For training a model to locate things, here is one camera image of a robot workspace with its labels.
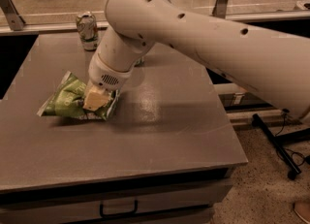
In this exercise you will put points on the shoe tip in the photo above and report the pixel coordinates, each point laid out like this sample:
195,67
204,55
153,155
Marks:
302,209

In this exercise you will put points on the grey cabinet drawer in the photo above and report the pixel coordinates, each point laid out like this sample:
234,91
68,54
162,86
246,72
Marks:
181,203

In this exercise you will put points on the green jalapeno chip bag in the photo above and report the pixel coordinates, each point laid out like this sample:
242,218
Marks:
68,101

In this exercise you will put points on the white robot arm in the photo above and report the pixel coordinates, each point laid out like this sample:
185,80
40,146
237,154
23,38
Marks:
272,65

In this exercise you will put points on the grey low shelf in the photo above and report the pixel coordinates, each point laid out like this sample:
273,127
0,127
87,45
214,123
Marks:
234,97

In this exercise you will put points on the left metal glass bracket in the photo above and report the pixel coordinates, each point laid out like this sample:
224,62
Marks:
14,19

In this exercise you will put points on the white green soda can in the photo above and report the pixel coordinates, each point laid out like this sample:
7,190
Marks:
87,29

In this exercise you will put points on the black drawer handle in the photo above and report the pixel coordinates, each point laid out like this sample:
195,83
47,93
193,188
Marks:
111,209

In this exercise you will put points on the black stand base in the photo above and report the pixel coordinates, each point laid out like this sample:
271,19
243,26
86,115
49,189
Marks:
279,141

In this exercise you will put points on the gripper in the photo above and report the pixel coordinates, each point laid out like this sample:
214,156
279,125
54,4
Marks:
105,75

